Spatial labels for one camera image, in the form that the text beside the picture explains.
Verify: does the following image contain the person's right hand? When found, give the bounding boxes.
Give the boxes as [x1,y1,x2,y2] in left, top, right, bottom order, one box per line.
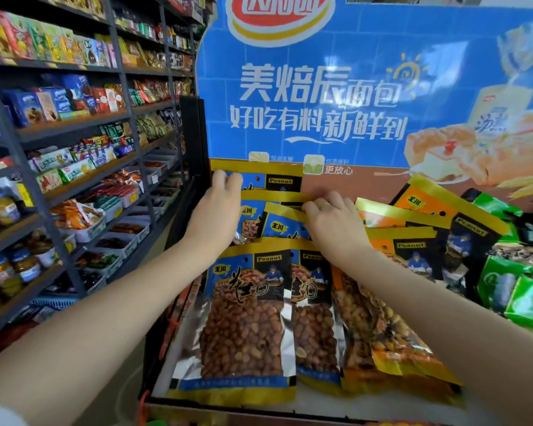
[302,191,375,267]

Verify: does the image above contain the person's left hand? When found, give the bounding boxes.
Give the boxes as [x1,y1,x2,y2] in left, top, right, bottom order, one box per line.
[184,170,243,259]

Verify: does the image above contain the blue peanut packet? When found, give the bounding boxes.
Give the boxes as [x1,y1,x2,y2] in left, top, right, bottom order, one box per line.
[168,238,297,407]
[290,244,343,395]
[210,159,304,192]
[235,190,317,244]
[260,202,312,241]

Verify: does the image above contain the person's left forearm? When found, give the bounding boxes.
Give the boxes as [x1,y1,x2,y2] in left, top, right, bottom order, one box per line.
[0,238,214,426]

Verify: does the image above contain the person's right forearm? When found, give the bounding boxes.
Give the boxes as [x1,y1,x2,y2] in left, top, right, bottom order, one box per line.
[338,249,533,426]

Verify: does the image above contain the orange peanut packet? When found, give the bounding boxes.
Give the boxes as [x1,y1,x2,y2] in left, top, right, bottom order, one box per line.
[390,174,511,284]
[331,265,463,397]
[365,226,450,282]
[354,198,453,230]

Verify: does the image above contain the blue bread advertisement board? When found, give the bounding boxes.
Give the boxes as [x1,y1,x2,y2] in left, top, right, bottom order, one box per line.
[196,0,533,213]

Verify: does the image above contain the row of white snack trays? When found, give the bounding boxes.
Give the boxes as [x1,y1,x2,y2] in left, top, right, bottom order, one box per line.
[40,148,183,302]

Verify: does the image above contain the shelves of assorted snack goods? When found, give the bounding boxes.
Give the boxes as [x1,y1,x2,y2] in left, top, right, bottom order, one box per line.
[114,0,205,144]

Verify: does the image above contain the row of small candy packs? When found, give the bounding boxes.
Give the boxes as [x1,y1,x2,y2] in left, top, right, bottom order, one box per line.
[27,123,136,193]

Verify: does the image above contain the green snack packet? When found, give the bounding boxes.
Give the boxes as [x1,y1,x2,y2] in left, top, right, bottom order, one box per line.
[505,276,533,335]
[470,192,524,244]
[476,256,533,313]

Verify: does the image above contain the black display bin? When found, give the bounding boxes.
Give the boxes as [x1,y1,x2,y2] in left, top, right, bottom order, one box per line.
[138,173,533,426]

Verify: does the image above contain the black metal shelf rack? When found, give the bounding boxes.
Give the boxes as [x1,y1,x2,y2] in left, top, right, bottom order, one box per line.
[0,0,205,346]

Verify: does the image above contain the row of blue biscuit boxes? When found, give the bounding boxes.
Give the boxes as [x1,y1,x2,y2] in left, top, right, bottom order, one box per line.
[0,74,126,134]

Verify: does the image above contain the blue plastic basket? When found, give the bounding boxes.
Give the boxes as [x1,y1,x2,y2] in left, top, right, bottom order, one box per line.
[30,296,79,312]

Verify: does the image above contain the row of colourful snack bags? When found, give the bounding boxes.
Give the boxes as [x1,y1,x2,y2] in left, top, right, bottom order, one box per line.
[0,9,118,69]

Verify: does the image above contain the group of glass fruit jars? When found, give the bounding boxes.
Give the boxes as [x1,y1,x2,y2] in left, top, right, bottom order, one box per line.
[0,185,58,320]

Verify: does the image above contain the white sleeve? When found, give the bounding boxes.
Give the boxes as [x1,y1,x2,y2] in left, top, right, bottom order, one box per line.
[0,404,28,426]

